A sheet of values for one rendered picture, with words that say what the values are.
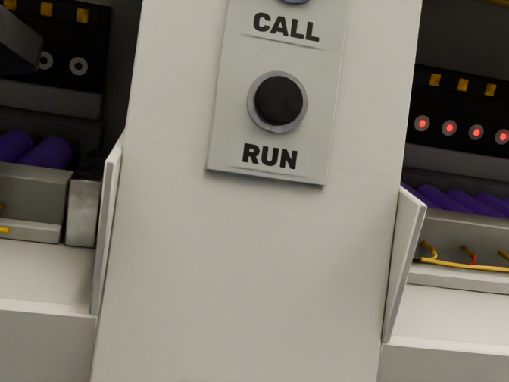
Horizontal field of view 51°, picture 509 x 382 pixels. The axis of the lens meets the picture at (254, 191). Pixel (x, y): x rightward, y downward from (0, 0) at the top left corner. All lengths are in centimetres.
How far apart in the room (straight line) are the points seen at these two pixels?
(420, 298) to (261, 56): 12
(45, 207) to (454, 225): 19
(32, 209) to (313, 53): 12
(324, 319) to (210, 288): 4
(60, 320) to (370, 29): 14
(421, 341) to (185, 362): 8
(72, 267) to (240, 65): 9
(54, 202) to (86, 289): 5
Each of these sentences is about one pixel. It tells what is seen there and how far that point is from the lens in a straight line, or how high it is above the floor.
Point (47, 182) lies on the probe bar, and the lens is 22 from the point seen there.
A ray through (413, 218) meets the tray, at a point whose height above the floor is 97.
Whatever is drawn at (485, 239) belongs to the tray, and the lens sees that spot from 29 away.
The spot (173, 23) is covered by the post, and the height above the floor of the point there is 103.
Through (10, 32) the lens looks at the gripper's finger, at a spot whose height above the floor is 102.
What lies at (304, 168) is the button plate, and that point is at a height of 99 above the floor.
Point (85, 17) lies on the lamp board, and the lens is 35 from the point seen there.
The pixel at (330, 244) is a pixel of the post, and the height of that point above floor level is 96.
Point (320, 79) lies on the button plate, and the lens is 18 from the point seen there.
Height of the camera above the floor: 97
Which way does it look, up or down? 2 degrees up
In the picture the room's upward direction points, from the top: 7 degrees clockwise
